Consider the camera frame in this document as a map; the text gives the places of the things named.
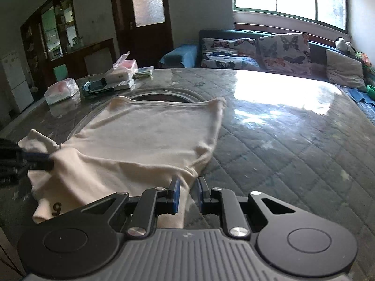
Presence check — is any black and blue device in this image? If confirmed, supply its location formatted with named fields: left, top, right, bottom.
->
left=82, top=78, right=115, bottom=98

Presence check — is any blue towel on sofa arm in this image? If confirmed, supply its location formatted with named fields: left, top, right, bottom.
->
left=159, top=44, right=199, bottom=69

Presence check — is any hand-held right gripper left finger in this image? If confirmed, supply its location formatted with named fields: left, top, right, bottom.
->
left=79, top=176, right=180, bottom=239

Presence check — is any blue bed sheet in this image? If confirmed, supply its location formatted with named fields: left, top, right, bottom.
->
left=346, top=86, right=375, bottom=125

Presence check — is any blue butterfly print pillow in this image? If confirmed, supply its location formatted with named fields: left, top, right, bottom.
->
left=202, top=51, right=265, bottom=71

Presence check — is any dark wooden glass door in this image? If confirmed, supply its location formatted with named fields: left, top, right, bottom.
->
left=108, top=0, right=174, bottom=69

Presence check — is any white refrigerator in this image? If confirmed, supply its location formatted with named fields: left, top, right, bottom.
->
left=0, top=50, right=35, bottom=114

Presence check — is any dark blue sofa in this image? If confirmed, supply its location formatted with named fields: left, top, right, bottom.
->
left=158, top=29, right=375, bottom=123

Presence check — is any cream shirt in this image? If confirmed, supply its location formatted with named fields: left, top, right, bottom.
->
left=18, top=95, right=227, bottom=229

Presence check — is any large butterfly print pillow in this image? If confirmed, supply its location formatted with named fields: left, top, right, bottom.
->
left=258, top=33, right=313, bottom=76

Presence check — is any white cardboard box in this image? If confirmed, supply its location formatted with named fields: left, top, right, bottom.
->
left=104, top=67, right=136, bottom=90

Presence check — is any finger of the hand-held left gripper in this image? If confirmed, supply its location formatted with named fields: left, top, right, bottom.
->
left=22, top=159, right=56, bottom=173
left=21, top=150, right=51, bottom=160

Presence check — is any white and pink tissue box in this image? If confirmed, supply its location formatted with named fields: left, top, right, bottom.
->
left=44, top=78, right=81, bottom=106

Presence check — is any pink and green toy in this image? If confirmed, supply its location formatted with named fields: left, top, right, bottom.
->
left=353, top=50, right=375, bottom=68

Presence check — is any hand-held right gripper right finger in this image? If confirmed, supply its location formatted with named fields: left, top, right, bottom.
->
left=198, top=176, right=296, bottom=237

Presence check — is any dark wooden display cabinet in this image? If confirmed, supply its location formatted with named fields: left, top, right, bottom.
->
left=20, top=0, right=115, bottom=80

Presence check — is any panda plush toy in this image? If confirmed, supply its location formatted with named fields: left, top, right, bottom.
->
left=335, top=37, right=354, bottom=55

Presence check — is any grey pillow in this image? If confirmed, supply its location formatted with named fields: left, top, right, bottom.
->
left=326, top=48, right=367, bottom=91

